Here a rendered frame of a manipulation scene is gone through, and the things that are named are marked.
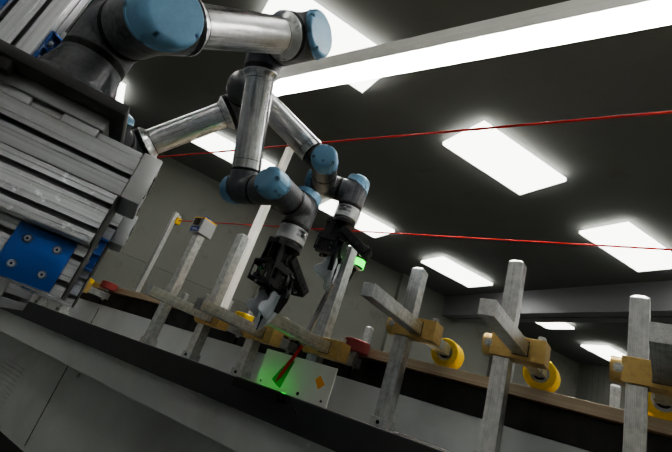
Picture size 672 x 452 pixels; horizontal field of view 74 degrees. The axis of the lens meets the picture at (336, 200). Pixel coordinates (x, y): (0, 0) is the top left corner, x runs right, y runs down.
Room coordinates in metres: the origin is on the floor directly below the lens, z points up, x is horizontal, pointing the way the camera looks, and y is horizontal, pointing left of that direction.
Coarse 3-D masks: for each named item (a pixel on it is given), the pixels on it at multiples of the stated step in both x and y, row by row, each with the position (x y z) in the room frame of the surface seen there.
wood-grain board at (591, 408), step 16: (288, 336) 1.63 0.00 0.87; (384, 352) 1.39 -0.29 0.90; (416, 368) 1.31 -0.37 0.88; (432, 368) 1.28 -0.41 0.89; (448, 368) 1.26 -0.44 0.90; (480, 384) 1.20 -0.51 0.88; (512, 384) 1.14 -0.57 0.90; (528, 400) 1.14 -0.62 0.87; (544, 400) 1.10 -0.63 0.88; (560, 400) 1.07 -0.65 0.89; (576, 400) 1.05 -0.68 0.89; (592, 416) 1.05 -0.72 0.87; (608, 416) 1.01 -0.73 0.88; (656, 432) 0.96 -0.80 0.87
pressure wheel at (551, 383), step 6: (552, 366) 1.10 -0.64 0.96; (528, 372) 1.13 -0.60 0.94; (552, 372) 1.10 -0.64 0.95; (558, 372) 1.12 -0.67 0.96; (528, 378) 1.13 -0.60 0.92; (534, 378) 1.13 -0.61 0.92; (540, 378) 1.12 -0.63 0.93; (546, 378) 1.11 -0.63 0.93; (552, 378) 1.10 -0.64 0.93; (558, 378) 1.11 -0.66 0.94; (528, 384) 1.13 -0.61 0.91; (534, 384) 1.12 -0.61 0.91; (540, 384) 1.11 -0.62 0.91; (546, 384) 1.11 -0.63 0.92; (552, 384) 1.10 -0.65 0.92; (558, 384) 1.12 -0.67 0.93; (546, 390) 1.11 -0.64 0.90; (552, 390) 1.12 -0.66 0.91
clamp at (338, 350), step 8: (320, 336) 1.31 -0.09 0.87; (336, 344) 1.27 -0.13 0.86; (344, 344) 1.27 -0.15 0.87; (312, 352) 1.31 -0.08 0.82; (320, 352) 1.29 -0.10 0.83; (328, 352) 1.28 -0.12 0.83; (336, 352) 1.26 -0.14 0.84; (344, 352) 1.27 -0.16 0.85; (336, 360) 1.27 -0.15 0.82; (344, 360) 1.28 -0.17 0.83
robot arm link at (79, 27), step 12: (96, 0) 0.69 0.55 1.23; (84, 12) 0.70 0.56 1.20; (96, 12) 0.66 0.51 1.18; (84, 24) 0.68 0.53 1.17; (96, 24) 0.67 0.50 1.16; (84, 36) 0.68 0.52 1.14; (96, 36) 0.69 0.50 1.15; (108, 48) 0.70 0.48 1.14; (120, 60) 0.72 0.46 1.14; (132, 60) 0.72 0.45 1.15
